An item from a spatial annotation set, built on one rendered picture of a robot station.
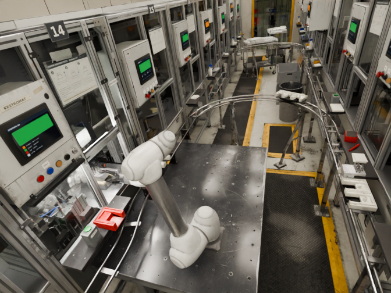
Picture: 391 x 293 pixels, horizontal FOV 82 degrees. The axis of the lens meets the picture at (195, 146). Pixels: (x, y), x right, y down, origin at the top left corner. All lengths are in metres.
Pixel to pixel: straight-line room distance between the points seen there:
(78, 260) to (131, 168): 0.71
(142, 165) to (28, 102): 0.60
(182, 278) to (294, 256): 1.21
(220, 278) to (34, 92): 1.39
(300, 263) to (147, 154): 1.76
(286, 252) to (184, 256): 1.28
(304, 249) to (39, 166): 2.19
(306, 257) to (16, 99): 2.37
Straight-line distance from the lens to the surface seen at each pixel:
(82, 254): 1.60
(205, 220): 1.44
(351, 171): 1.90
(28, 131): 1.28
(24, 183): 1.33
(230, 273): 1.56
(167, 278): 1.59
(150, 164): 1.11
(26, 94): 1.31
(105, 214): 1.67
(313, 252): 2.50
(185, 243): 1.36
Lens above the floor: 2.07
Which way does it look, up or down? 34 degrees down
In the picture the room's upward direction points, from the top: 9 degrees counter-clockwise
